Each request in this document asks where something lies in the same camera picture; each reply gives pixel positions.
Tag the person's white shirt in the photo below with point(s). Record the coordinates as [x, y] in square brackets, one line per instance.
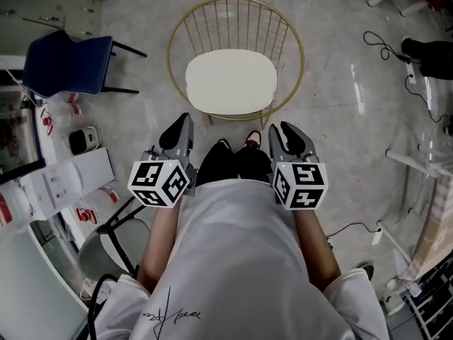
[237, 260]

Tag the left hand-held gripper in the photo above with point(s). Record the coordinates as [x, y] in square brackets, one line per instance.
[155, 182]

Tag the person's black trousers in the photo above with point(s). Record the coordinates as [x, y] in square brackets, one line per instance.
[226, 165]

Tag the small beige black appliance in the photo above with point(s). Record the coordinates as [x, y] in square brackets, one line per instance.
[85, 140]

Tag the white power strip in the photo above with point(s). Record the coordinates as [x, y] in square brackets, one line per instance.
[377, 237]
[414, 73]

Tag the checkered tablecloth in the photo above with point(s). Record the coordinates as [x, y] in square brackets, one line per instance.
[442, 197]

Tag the grey chair with black frame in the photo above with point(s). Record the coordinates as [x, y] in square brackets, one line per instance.
[106, 260]

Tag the person's left forearm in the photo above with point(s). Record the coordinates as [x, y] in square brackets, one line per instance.
[159, 246]

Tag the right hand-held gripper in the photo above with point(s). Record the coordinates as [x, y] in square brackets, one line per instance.
[304, 186]

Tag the glass table with white frame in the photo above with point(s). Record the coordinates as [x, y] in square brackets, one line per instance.
[403, 159]

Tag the blue chair with black legs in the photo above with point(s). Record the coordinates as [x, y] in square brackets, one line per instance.
[63, 62]

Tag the person's right shoe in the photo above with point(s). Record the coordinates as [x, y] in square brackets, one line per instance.
[253, 138]

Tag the white water dispenser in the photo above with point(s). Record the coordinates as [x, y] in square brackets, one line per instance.
[78, 179]

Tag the person's right forearm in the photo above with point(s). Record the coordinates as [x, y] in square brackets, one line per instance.
[316, 246]

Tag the person's shoe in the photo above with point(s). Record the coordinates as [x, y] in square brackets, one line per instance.
[253, 138]
[224, 143]

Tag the brown cardboard box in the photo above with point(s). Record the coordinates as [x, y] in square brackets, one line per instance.
[435, 236]

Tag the black round bin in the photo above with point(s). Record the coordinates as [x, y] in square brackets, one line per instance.
[366, 270]

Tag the clear water jug red label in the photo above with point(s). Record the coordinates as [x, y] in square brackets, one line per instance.
[102, 200]
[76, 105]
[14, 204]

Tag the person's left shoe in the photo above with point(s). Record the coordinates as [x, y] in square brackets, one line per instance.
[224, 143]

